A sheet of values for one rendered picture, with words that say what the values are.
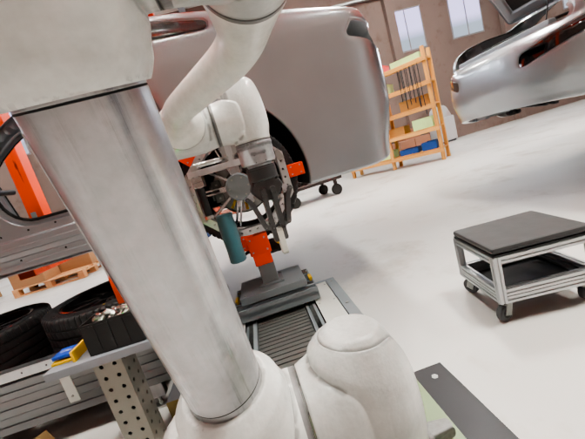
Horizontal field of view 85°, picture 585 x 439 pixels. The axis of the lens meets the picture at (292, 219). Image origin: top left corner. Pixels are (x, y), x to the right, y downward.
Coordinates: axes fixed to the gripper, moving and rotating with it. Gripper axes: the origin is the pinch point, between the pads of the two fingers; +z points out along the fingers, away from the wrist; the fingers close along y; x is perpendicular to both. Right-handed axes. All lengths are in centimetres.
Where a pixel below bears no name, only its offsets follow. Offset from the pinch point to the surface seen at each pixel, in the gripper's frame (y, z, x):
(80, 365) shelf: -73, 27, 33
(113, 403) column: -71, 47, 36
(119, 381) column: -66, 39, 36
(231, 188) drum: -5, -13, 77
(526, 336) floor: 82, 71, 10
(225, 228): -14, 6, 80
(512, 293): 87, 57, 18
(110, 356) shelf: -63, 28, 32
